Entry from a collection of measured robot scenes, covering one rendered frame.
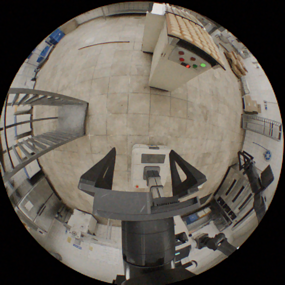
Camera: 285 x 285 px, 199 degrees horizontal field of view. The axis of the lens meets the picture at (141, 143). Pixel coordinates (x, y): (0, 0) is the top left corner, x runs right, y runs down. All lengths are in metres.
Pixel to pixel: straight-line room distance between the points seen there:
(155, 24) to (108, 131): 1.56
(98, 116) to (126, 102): 0.44
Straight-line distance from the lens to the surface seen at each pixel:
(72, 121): 1.35
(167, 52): 0.63
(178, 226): 0.63
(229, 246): 0.69
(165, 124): 1.22
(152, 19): 1.24
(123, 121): 1.15
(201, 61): 0.63
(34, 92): 0.75
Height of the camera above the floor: 1.14
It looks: 73 degrees down
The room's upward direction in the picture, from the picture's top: 167 degrees clockwise
